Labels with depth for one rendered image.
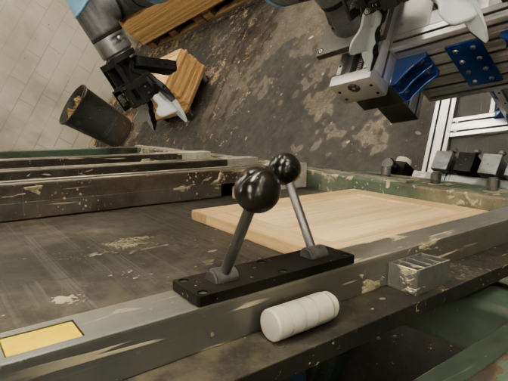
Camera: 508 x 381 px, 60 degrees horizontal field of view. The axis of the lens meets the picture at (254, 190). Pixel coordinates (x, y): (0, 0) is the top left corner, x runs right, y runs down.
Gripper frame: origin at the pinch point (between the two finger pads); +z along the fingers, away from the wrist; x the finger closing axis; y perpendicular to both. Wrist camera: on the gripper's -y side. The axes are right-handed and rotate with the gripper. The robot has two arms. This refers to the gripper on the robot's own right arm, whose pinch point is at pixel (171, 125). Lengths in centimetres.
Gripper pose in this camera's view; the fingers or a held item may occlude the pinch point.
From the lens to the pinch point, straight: 111.3
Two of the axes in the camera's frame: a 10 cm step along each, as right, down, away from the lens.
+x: 6.7, -0.2, -7.4
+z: 4.6, 8.0, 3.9
